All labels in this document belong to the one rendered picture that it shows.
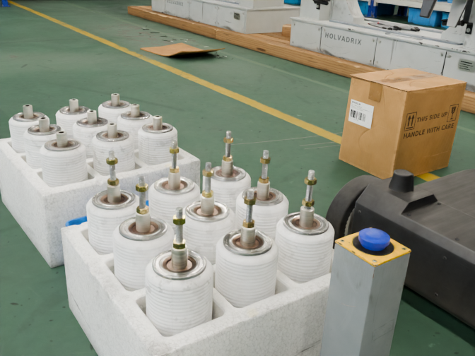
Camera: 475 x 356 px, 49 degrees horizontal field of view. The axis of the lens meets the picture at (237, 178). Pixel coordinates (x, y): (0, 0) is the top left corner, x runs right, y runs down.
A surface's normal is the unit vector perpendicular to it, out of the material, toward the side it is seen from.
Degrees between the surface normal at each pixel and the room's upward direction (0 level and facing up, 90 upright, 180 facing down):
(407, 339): 0
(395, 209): 45
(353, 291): 90
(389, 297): 90
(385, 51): 90
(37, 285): 0
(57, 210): 90
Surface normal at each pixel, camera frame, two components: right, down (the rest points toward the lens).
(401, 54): -0.82, 0.20
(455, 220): 0.04, -0.91
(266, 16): 0.57, 0.36
